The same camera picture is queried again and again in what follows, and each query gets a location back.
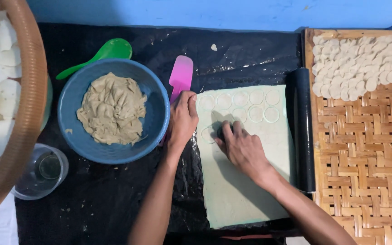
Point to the flat rolled dough sheet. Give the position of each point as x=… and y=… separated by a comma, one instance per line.
x=240, y=200

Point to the group of cut dough circles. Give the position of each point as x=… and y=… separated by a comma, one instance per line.
x=256, y=97

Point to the person's left hand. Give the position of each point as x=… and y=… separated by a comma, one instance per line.
x=181, y=122

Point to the beige dough lump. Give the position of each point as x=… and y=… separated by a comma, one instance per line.
x=112, y=109

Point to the dark round dough cutter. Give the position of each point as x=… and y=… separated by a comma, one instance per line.
x=220, y=130

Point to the green plastic spoon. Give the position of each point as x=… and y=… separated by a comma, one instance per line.
x=112, y=49

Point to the woven bamboo tray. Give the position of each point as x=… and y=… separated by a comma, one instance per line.
x=366, y=163

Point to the pile of white dough discs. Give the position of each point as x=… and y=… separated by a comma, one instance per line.
x=356, y=64

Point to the clear plastic cup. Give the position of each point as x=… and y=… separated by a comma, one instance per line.
x=41, y=172

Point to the person's right hand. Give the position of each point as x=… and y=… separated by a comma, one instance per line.
x=247, y=153

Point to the pink plastic spatula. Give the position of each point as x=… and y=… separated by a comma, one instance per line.
x=181, y=76

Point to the black rolling pin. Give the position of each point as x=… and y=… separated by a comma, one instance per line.
x=301, y=129

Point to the brown round woven basket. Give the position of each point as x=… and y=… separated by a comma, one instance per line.
x=29, y=112

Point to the blue plastic bowl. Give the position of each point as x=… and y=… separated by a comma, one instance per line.
x=73, y=102

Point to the black plastic sheet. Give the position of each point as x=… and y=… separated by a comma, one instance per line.
x=114, y=197

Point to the small white dough scrap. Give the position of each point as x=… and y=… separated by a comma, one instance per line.
x=213, y=47

